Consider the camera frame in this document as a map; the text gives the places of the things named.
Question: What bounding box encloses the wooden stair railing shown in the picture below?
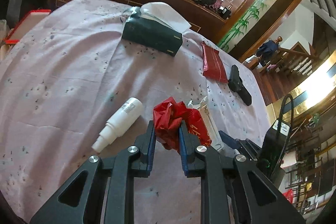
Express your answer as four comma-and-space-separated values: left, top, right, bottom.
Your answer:
246, 36, 322, 78

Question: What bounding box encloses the black toy pistol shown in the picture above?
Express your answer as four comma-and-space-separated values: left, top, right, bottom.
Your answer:
228, 65, 252, 106

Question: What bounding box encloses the red plastic mesh basket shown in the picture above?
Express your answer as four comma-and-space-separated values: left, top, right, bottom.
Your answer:
283, 189, 294, 203

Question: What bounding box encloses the white red carton box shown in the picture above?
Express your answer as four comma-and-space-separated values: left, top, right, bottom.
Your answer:
187, 96, 224, 152

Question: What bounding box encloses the dark red foil packet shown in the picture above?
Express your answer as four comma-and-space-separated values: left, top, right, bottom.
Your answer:
202, 42, 228, 84

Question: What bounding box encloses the dark green tissue box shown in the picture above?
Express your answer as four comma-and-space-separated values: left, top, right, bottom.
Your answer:
120, 2, 191, 57

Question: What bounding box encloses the red plastic wrapper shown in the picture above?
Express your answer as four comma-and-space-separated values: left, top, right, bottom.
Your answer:
153, 97, 192, 152

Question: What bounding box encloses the person in dark clothes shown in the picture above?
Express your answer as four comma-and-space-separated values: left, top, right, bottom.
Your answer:
255, 39, 279, 66

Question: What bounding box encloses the white spray bottle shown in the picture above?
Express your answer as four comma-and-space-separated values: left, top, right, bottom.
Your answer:
92, 97, 143, 153

